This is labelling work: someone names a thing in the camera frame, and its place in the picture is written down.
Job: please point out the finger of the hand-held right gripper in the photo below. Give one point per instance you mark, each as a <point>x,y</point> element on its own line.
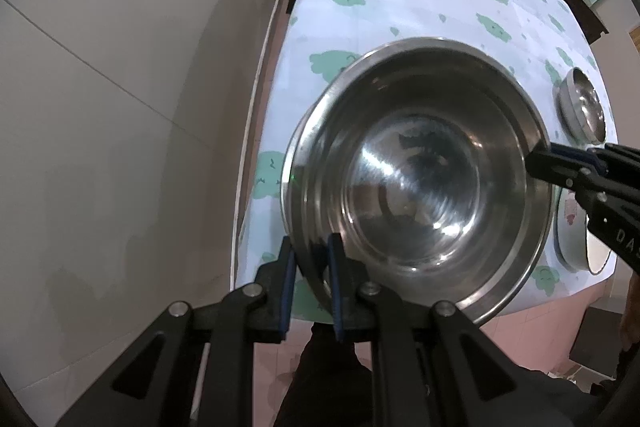
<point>550,164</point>
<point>620,157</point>

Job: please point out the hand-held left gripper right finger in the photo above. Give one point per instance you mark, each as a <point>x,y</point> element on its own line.
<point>336,287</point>

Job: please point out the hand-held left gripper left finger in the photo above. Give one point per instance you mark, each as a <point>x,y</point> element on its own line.
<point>285,292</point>

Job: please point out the white enamel bowl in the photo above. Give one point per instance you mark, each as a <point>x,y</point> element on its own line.
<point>567,232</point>

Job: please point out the large steel bowl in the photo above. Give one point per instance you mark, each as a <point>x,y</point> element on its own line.
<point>425,217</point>

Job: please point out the person's right forearm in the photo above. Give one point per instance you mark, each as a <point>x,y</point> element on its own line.
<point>632,307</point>

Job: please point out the small steel bowl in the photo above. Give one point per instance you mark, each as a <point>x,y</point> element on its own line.
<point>582,107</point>

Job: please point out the person's dark trousers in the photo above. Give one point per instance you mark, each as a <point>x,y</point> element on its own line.
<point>325,387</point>

